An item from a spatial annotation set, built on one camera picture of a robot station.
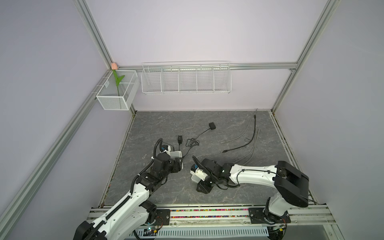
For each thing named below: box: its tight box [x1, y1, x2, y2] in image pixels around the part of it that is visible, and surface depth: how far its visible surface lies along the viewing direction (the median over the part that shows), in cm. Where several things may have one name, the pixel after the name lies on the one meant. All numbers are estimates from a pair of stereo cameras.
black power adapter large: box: [177, 135, 183, 151], surface depth 103 cm
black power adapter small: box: [182, 122, 216, 158], surface depth 104 cm
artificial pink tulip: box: [111, 62, 125, 97], surface depth 92 cm
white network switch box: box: [170, 151, 183, 160], surface depth 83 cm
